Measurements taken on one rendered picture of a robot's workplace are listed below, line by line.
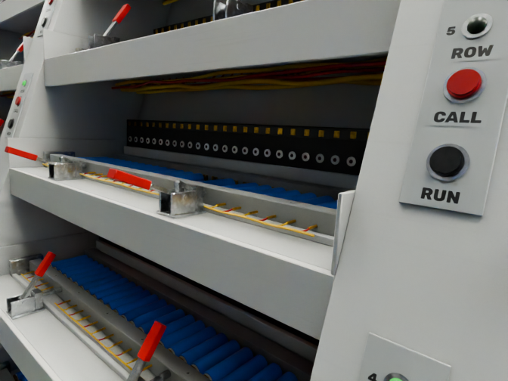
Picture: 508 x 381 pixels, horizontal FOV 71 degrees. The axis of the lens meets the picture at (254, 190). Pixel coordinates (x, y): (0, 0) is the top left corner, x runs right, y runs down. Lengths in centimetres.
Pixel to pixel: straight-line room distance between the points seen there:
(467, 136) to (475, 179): 2
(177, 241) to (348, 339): 17
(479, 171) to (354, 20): 14
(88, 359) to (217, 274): 24
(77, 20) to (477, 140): 69
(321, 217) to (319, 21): 15
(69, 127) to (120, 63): 27
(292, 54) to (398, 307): 20
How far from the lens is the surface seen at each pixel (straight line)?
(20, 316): 60
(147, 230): 35
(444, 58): 24
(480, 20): 24
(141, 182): 32
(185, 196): 34
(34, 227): 75
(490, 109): 22
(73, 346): 52
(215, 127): 55
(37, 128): 73
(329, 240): 28
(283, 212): 30
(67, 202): 51
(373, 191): 22
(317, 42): 30
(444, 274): 21
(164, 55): 43
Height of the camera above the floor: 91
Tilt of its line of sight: 5 degrees up
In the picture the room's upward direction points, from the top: 15 degrees clockwise
